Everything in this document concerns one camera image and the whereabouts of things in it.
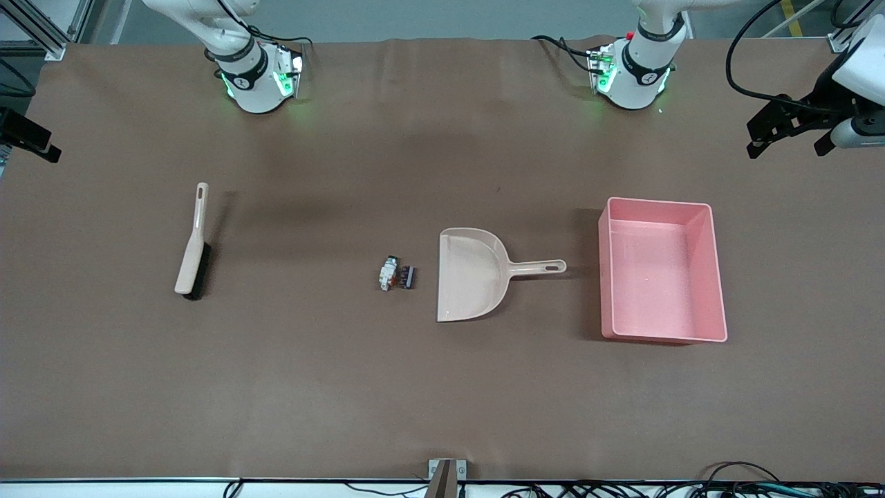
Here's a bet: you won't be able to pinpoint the black base cable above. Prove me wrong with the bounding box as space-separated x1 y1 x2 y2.
245 26 310 50
531 35 597 73

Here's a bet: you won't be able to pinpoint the black cable bundle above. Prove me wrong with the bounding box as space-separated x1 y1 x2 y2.
498 461 885 498

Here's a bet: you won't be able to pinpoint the beige plastic dustpan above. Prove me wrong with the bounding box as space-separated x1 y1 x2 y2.
436 228 568 323

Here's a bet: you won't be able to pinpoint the metal bracket at table edge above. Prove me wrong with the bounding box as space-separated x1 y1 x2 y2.
427 459 467 498

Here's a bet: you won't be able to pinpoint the pink plastic bin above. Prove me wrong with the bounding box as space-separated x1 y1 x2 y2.
598 197 728 344

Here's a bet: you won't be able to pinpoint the beige hand brush black bristles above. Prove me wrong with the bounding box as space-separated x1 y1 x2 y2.
174 182 212 301

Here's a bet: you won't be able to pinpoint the white electronic component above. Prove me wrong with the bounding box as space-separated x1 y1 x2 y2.
378 255 402 292

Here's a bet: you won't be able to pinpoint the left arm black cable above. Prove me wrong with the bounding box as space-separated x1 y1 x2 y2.
725 0 830 113

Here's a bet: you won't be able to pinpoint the metal connector box green light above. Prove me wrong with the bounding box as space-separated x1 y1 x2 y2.
587 45 616 95
273 45 306 99

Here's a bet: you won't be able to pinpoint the aluminium frame profile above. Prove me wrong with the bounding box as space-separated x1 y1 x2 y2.
0 0 94 62
826 0 885 53

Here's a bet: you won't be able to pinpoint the brown table cover sheet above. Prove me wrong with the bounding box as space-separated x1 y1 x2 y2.
0 36 885 483

